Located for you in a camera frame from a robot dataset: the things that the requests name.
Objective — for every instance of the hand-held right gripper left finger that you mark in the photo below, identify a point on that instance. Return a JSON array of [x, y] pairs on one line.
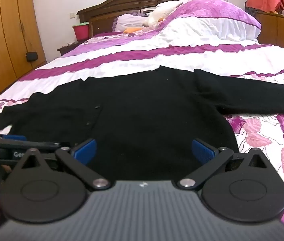
[[85, 150]]

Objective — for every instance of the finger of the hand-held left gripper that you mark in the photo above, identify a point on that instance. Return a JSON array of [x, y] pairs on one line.
[[44, 144], [14, 138]]

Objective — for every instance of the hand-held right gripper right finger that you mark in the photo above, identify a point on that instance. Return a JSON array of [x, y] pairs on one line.
[[202, 151]]

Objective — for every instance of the black cardigan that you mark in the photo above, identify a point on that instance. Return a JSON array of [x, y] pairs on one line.
[[144, 105]]

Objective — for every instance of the small black bag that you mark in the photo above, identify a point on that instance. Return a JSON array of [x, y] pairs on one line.
[[31, 56]]

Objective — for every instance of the dark wooden nightstand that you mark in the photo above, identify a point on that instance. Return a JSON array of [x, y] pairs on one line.
[[68, 47]]

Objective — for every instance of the purple white floral bedcover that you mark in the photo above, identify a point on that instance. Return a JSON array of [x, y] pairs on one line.
[[157, 60]]

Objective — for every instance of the light wooden wardrobe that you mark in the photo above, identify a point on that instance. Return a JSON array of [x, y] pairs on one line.
[[1, 30]]

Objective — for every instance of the red bucket with green rim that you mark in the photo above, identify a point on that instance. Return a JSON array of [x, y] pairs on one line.
[[81, 32]]

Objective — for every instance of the orange plush toy part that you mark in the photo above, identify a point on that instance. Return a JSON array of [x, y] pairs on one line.
[[131, 30]]

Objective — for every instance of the lilac pillow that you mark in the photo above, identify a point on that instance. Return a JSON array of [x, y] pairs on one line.
[[129, 21]]

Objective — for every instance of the folded purple white quilt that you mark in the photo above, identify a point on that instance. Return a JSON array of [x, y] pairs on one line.
[[207, 12]]

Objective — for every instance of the light wooden cabinet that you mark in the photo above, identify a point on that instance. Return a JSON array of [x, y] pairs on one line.
[[279, 32]]

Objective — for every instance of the white plush toy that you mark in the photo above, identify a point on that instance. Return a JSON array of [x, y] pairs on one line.
[[160, 11]]

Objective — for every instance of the dark wooden headboard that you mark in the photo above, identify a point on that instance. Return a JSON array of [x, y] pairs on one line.
[[121, 7]]

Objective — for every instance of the white wall socket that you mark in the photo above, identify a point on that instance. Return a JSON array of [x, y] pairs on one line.
[[72, 15]]

